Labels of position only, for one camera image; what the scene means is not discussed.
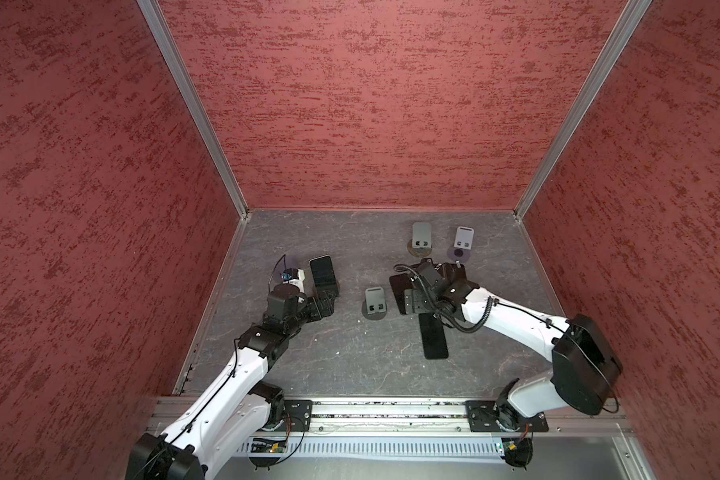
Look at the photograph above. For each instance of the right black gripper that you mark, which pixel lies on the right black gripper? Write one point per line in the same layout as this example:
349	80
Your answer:
417	302

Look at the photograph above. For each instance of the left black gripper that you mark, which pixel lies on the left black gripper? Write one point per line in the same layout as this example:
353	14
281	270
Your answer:
327	307

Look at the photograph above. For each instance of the black phone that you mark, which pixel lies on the black phone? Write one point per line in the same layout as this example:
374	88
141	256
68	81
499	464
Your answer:
324	278

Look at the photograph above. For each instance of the purple round base phone stand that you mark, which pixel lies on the purple round base phone stand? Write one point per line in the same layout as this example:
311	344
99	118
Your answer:
460	251

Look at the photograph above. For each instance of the wooden round base phone stand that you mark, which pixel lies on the wooden round base phone stand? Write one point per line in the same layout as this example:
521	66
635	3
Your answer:
420	244

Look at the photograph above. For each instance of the dark round stand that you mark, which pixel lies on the dark round stand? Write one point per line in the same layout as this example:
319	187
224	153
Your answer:
374	305

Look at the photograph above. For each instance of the maroon edged reflective phone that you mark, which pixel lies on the maroon edged reflective phone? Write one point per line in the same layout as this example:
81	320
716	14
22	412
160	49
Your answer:
433	337

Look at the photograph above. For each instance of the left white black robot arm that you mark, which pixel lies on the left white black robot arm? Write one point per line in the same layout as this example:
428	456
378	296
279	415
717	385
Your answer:
238	402

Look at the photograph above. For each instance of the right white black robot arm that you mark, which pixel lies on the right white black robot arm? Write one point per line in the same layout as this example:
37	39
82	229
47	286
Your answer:
583	366

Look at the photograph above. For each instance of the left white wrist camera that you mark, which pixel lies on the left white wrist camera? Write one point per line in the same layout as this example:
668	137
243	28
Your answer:
295	277

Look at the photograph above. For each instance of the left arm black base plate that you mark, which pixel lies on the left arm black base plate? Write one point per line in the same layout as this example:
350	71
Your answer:
291	415

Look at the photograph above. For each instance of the aluminium front rail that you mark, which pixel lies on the aluminium front rail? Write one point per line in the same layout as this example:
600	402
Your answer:
431	416

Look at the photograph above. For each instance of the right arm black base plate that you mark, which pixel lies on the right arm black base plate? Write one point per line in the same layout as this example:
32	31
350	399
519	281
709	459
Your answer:
485	416

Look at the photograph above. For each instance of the white slotted cable duct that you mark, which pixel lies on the white slotted cable duct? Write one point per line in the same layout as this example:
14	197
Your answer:
401	448

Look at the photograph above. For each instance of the left aluminium corner post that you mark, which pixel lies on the left aluminium corner post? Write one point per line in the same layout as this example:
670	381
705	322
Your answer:
169	50

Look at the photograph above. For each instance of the aluminium corner post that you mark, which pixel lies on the aluminium corner post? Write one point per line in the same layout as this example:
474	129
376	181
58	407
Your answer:
169	50
622	31

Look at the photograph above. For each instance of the right aluminium corner post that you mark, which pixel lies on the right aluminium corner post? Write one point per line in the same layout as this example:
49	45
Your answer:
622	31

